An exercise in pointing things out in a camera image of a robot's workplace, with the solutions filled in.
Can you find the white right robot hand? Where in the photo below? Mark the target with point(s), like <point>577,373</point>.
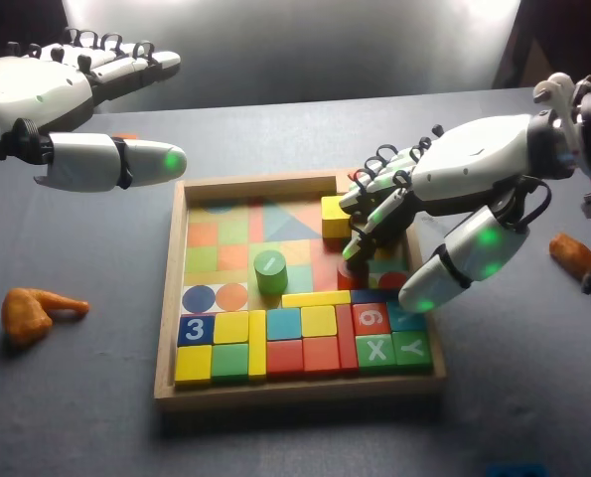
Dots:
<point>474,154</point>

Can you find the red cylinder block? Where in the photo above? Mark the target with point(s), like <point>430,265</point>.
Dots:
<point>349,280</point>

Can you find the yellow cube block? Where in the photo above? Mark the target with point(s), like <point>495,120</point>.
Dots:
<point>335,216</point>

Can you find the grey table cloth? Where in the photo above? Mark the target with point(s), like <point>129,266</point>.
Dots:
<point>76,397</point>

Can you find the orange toy chicken leg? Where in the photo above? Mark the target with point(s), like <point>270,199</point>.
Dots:
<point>32,313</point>
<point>570,256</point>

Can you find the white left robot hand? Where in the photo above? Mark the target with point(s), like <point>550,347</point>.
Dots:
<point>32,89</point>

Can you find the wooden puzzle tray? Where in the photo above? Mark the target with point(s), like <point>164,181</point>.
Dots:
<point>171,298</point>

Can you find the green cylinder block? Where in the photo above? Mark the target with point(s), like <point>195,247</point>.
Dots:
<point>271,273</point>

